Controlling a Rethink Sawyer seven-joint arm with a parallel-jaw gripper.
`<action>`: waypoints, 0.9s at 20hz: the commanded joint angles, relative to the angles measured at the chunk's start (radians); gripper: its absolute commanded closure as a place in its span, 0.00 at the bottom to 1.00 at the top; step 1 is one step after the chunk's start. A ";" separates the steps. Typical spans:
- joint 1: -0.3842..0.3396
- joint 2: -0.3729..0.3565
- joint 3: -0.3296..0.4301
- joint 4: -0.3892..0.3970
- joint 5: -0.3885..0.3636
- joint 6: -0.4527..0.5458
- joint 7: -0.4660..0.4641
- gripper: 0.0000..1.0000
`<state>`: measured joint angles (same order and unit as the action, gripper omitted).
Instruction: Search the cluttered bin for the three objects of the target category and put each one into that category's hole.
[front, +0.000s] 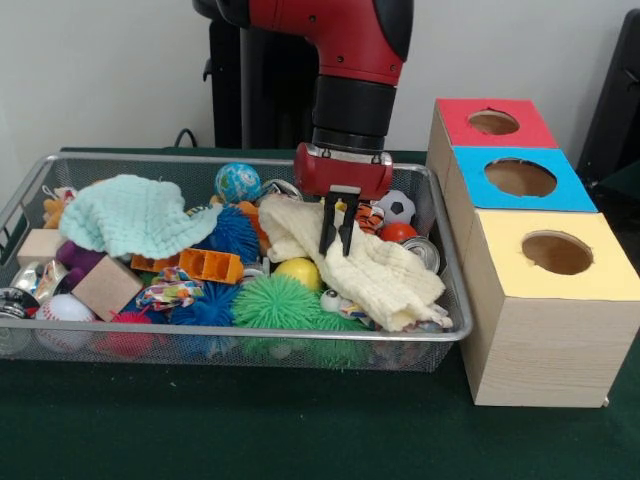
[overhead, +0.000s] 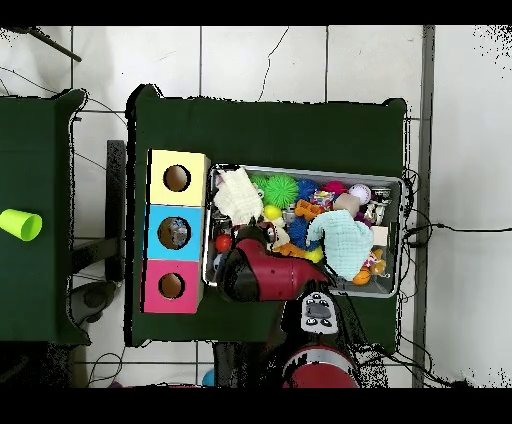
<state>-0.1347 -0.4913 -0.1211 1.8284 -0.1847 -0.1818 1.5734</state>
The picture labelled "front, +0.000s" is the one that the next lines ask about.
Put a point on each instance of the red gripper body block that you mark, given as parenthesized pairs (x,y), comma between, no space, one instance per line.
(345,175)

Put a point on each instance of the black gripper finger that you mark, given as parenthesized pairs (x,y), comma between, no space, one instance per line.
(348,225)
(328,225)

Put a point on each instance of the cream knitted cloth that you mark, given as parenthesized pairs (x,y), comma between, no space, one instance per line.
(390,280)

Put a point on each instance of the mint knitted cloth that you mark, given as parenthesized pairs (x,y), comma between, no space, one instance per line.
(130,215)

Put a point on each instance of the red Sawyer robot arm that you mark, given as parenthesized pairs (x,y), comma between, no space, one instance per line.
(355,100)

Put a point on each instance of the wooden box with three holes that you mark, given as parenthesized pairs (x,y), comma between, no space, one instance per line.
(550,350)

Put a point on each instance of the tiger striped plush toy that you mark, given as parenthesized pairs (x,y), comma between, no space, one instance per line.
(371,217)

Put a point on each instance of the small soccer ball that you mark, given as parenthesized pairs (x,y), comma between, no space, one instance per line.
(400,206)

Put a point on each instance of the yellow smooth ball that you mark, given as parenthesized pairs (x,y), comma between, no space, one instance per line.
(300,272)

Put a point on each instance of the silver drink can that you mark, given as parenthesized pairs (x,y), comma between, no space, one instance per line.
(422,252)

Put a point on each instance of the green spiky rubber ball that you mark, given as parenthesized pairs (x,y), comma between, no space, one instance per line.
(275,302)

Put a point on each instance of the globe print ball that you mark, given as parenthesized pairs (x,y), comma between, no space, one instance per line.
(237,182)

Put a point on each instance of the orange long toy block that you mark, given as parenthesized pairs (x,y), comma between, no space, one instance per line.
(210,265)

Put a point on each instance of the dark green table cloth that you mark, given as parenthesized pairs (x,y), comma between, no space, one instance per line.
(250,430)

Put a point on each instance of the tan wooden cube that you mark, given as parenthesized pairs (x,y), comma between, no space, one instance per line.
(107,287)

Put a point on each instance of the white baseball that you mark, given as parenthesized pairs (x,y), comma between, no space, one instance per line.
(62,310)

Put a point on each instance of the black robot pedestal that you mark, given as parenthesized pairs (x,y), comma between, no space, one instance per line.
(270,90)

